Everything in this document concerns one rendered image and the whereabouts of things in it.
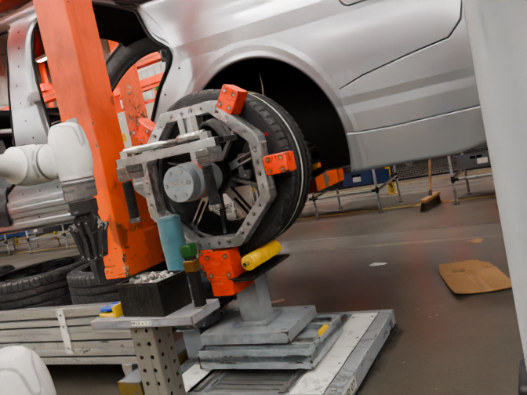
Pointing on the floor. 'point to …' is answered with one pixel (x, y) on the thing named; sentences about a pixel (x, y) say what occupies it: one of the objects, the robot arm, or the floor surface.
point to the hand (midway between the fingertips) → (98, 270)
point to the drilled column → (158, 360)
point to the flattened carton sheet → (474, 277)
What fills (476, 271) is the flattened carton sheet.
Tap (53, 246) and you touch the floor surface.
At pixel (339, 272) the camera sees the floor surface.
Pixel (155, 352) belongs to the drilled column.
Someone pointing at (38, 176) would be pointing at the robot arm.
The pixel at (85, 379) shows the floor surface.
